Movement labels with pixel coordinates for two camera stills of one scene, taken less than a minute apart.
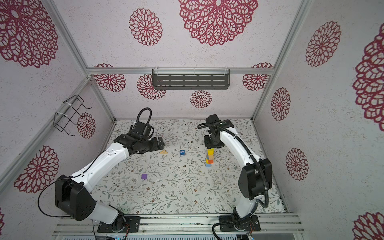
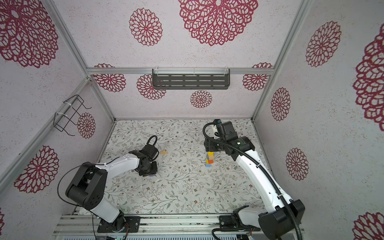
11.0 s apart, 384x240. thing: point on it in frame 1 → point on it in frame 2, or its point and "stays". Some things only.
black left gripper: x=156 y=146 → x=155 y=169
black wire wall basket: x=67 y=110 stays
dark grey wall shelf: x=191 y=79 stays
